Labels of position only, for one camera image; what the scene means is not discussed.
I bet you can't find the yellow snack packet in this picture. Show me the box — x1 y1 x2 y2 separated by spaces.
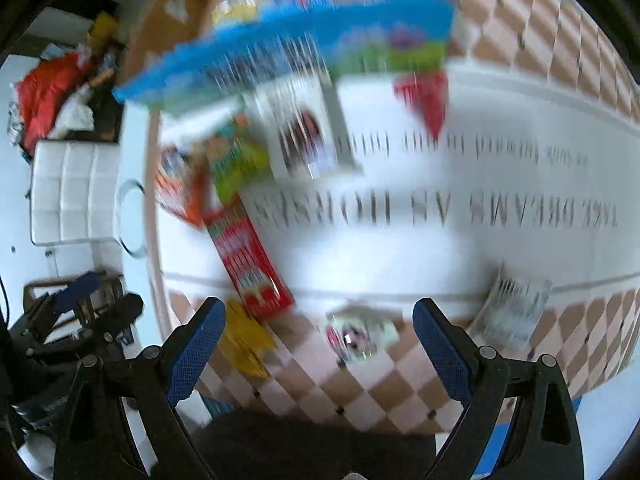
217 300 277 378

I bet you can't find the red green striped packet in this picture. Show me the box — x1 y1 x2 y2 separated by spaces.
206 196 295 322

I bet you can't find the small white snack packet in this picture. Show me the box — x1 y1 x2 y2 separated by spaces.
318 308 399 363

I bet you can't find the orange panda snack bag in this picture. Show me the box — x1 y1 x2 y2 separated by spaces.
155 145 206 226

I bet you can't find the green candy bag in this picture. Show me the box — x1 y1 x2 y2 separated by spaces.
204 112 271 206

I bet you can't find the white chocolate stick packet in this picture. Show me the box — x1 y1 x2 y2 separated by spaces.
252 74 356 181

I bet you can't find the grey white flat packet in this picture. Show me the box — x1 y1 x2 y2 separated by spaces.
469 262 553 350

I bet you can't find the near white padded chair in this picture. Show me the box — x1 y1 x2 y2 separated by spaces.
29 141 122 247

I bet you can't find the checkered printed table mat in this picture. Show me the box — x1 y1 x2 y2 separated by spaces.
143 0 640 436

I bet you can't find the white goose plush toy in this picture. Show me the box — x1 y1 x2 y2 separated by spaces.
47 68 115 140

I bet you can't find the red bag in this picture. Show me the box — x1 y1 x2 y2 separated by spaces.
14 51 96 158

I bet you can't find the small red packet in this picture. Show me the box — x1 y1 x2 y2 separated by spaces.
393 70 449 143

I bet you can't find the cardboard box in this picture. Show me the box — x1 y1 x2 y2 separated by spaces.
114 0 456 114

